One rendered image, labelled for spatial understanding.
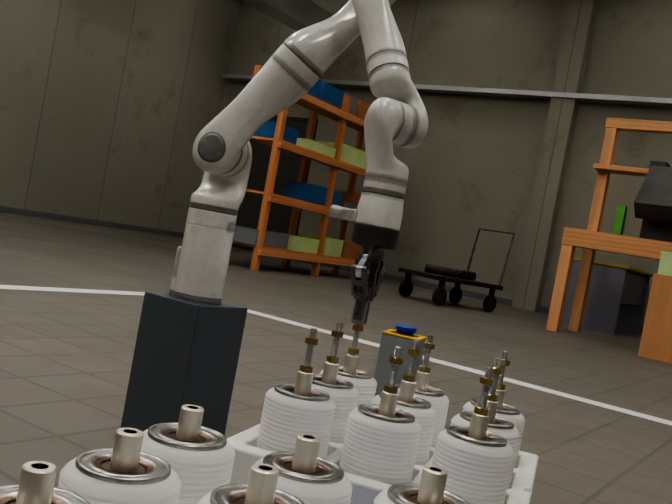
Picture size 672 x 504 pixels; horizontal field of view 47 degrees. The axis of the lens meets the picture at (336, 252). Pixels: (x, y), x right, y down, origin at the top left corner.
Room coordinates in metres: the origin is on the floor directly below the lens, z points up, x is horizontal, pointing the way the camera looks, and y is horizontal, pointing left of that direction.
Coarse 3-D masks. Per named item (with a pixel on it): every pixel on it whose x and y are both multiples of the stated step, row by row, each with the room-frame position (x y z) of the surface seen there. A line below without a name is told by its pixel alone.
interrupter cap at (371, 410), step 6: (360, 408) 1.00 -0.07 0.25; (366, 408) 1.01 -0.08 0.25; (372, 408) 1.02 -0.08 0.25; (378, 408) 1.03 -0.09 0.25; (396, 408) 1.04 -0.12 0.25; (366, 414) 0.98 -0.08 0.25; (372, 414) 0.98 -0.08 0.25; (378, 414) 0.99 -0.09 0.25; (396, 414) 1.02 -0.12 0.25; (402, 414) 1.02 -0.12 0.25; (408, 414) 1.02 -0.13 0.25; (384, 420) 0.97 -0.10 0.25; (390, 420) 0.97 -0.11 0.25; (396, 420) 0.97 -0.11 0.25; (402, 420) 0.97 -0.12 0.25; (408, 420) 0.98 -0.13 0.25; (414, 420) 0.99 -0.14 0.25
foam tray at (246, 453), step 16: (256, 432) 1.07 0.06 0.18; (240, 448) 0.98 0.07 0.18; (256, 448) 1.00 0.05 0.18; (336, 448) 1.07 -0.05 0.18; (432, 448) 1.16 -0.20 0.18; (240, 464) 0.98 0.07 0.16; (528, 464) 1.17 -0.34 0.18; (240, 480) 0.98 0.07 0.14; (352, 480) 0.94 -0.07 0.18; (368, 480) 0.95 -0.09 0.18; (416, 480) 0.99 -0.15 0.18; (512, 480) 1.12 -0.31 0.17; (528, 480) 1.08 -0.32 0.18; (352, 496) 0.94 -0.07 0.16; (368, 496) 0.93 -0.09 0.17; (512, 496) 0.99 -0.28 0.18; (528, 496) 1.01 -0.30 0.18
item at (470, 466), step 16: (448, 448) 0.94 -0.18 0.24; (464, 448) 0.93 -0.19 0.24; (480, 448) 0.93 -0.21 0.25; (496, 448) 0.94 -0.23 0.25; (432, 464) 0.97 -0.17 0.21; (448, 464) 0.94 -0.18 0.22; (464, 464) 0.93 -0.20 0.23; (480, 464) 0.92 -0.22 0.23; (496, 464) 0.93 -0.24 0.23; (448, 480) 0.94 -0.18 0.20; (464, 480) 0.93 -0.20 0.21; (480, 480) 0.93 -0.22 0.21; (496, 480) 0.93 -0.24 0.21; (464, 496) 0.93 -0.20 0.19; (480, 496) 0.93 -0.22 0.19; (496, 496) 0.94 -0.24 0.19
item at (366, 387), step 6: (342, 378) 1.23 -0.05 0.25; (348, 378) 1.23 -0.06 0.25; (354, 378) 1.23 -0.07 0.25; (372, 378) 1.26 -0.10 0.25; (354, 384) 1.22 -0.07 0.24; (360, 384) 1.23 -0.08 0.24; (366, 384) 1.23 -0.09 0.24; (372, 384) 1.24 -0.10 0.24; (360, 390) 1.23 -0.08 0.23; (366, 390) 1.23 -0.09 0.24; (372, 390) 1.24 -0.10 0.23; (360, 396) 1.23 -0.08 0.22; (366, 396) 1.23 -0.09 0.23; (372, 396) 1.25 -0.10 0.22; (360, 402) 1.23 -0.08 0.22; (366, 402) 1.24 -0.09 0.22
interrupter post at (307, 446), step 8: (296, 440) 0.71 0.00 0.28; (304, 440) 0.70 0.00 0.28; (312, 440) 0.70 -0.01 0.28; (320, 440) 0.71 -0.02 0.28; (296, 448) 0.71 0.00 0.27; (304, 448) 0.70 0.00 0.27; (312, 448) 0.70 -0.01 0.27; (296, 456) 0.70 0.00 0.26; (304, 456) 0.70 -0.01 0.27; (312, 456) 0.70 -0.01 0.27; (296, 464) 0.70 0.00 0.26; (304, 464) 0.70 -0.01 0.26; (312, 464) 0.70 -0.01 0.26; (304, 472) 0.70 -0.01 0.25; (312, 472) 0.71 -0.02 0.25
